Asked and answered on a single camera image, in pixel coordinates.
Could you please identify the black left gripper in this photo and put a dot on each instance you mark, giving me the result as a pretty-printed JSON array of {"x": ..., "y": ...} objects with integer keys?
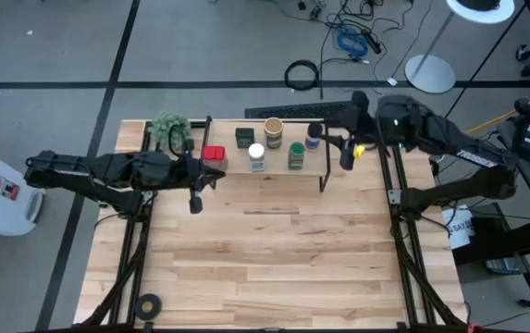
[{"x": 186, "y": 171}]

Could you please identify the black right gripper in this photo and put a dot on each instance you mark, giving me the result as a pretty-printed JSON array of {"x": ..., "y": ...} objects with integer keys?
[{"x": 361, "y": 129}]

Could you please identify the smoked paprika tin red lid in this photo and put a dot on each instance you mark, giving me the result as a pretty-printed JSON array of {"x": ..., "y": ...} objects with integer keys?
[{"x": 213, "y": 153}]

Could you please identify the garlic powder bottle black lid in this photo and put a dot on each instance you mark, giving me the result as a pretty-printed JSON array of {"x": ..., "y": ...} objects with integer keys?
[{"x": 313, "y": 136}]

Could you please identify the oregano jar green lid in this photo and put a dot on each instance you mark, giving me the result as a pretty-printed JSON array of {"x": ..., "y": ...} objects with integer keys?
[{"x": 296, "y": 155}]

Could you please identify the bagel seasoning jar white lid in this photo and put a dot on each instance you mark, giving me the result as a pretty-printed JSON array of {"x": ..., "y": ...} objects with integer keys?
[{"x": 256, "y": 155}]

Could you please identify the black square spice tin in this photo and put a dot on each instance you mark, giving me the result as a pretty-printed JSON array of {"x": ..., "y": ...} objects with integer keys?
[{"x": 244, "y": 137}]

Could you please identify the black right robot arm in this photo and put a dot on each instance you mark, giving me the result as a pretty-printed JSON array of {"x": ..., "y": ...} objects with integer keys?
[{"x": 454, "y": 134}]

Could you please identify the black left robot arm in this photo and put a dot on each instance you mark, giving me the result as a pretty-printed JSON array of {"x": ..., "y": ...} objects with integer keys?
[{"x": 107, "y": 173}]

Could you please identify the black floor vent grate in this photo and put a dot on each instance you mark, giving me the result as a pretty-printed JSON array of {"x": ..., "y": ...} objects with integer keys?
[{"x": 292, "y": 111}]

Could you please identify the small green potted plant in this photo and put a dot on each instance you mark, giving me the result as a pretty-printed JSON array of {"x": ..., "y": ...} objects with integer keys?
[{"x": 163, "y": 127}]

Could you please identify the small white tag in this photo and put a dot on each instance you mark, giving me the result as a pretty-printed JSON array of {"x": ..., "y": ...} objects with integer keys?
[{"x": 392, "y": 81}]

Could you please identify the black power strip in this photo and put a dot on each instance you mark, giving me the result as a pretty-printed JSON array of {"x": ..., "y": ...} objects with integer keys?
[{"x": 372, "y": 41}]

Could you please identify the black tape roll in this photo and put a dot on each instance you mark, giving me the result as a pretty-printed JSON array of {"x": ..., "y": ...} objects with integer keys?
[{"x": 148, "y": 306}]

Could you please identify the white paper label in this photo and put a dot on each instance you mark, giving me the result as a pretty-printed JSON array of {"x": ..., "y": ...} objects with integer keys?
[{"x": 459, "y": 226}]

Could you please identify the wooden shelf black metal frame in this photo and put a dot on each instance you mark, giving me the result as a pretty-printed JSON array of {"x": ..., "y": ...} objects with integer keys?
[{"x": 237, "y": 162}]

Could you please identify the black metal table frame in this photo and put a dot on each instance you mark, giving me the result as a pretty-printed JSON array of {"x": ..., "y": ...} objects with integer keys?
[{"x": 200, "y": 331}]

